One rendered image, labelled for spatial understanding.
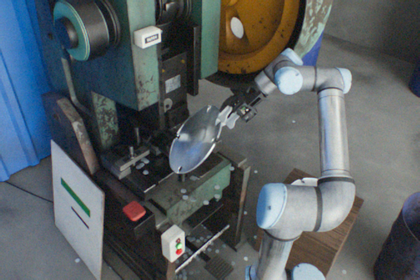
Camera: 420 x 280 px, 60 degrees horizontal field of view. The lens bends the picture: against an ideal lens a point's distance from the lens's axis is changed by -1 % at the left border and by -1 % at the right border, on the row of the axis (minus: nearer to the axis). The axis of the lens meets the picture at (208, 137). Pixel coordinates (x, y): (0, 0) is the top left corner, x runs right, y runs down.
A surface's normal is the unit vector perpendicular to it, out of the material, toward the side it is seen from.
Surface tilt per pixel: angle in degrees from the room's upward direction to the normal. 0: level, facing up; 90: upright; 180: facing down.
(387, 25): 90
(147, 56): 90
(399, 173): 0
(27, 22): 90
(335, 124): 28
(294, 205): 35
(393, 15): 90
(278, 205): 41
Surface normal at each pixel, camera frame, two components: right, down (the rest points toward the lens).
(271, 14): -0.69, 0.44
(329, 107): -0.43, -0.38
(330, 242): 0.03, -0.77
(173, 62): 0.72, 0.45
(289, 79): -0.07, 0.47
